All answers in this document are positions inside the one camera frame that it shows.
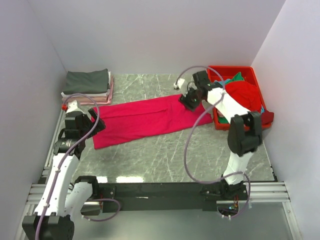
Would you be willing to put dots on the crimson t shirt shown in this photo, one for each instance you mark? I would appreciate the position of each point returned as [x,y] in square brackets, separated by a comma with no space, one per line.
[131,121]

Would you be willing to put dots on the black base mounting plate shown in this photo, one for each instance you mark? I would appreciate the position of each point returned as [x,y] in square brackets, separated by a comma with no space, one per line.
[166,196]

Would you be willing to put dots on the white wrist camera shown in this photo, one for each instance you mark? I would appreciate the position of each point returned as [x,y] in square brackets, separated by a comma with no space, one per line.
[71,105]
[180,84]

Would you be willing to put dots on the red t shirt in bin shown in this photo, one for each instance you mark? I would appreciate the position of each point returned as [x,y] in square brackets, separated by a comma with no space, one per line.
[245,94]

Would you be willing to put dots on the pink folded shirt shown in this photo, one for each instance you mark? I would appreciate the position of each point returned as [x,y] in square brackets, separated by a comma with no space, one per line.
[102,98]

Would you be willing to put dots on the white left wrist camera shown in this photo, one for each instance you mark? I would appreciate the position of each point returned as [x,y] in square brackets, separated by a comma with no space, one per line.
[71,105]

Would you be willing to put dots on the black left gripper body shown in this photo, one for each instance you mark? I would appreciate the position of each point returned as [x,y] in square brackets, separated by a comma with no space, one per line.
[88,125]

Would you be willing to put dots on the dark grey folded shirt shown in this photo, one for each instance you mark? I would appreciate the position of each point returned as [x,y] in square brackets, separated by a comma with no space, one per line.
[95,82]

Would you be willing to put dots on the aluminium frame rail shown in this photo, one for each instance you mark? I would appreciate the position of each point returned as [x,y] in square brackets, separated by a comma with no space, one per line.
[260,192]

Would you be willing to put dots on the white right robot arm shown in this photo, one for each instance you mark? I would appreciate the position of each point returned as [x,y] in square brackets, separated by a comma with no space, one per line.
[245,127]

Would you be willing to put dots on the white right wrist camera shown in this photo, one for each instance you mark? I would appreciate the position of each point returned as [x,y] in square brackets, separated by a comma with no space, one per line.
[180,84]

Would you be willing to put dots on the maroon garment on bin edge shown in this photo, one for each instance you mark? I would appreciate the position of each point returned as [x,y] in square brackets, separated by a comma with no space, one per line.
[267,117]

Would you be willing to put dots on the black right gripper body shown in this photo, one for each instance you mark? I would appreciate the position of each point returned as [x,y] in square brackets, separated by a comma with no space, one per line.
[191,97]

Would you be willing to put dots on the red plastic bin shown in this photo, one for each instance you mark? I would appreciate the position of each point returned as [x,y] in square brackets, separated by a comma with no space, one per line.
[227,73]

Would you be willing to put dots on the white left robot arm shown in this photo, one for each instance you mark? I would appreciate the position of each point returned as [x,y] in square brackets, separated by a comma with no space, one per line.
[54,216]

